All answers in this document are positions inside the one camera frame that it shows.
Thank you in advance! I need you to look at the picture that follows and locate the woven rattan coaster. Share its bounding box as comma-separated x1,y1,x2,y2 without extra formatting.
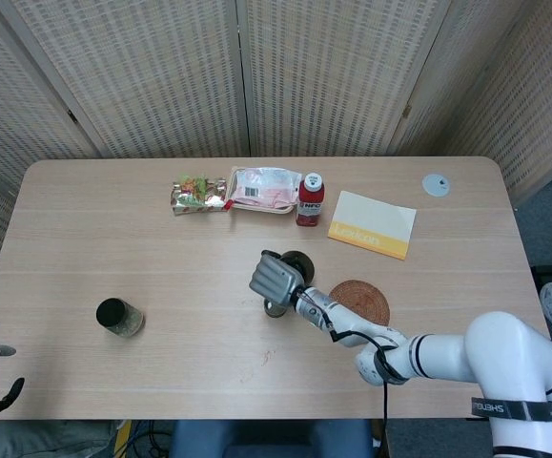
328,280,392,326

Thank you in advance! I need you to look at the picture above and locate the red NFC juice bottle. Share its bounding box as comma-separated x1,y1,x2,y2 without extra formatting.
296,172,325,228

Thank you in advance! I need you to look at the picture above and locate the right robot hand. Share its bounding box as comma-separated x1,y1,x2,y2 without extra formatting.
249,250,308,306

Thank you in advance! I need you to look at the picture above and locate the grey fabric cover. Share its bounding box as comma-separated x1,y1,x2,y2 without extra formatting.
0,419,119,458

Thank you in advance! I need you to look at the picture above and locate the beige food container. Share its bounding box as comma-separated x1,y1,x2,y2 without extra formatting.
227,165,300,215

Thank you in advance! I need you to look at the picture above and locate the green snack packet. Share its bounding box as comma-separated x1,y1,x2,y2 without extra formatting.
179,174,213,201

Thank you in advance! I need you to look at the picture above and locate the silver red foil packet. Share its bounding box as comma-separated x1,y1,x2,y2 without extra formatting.
170,176,232,217

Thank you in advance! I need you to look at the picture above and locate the dark ceramic teacup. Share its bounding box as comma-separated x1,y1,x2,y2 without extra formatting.
262,298,290,319

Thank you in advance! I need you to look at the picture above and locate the black teapot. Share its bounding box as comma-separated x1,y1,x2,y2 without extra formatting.
275,250,316,288

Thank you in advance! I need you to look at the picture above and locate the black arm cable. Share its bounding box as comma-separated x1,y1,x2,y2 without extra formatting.
322,304,400,433

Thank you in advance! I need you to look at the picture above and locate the round grey cable grommet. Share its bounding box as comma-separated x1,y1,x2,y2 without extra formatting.
421,174,451,197

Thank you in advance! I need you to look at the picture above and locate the woven folding screen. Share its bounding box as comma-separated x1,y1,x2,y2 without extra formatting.
0,0,552,319

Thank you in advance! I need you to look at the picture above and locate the pink plastic bag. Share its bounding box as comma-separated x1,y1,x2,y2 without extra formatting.
231,166,303,210

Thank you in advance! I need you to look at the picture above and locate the glass jar with black lid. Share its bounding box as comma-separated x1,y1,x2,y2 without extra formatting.
95,297,145,339

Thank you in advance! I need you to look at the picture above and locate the yellow white Lexicon book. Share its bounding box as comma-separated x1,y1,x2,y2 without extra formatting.
327,190,419,261

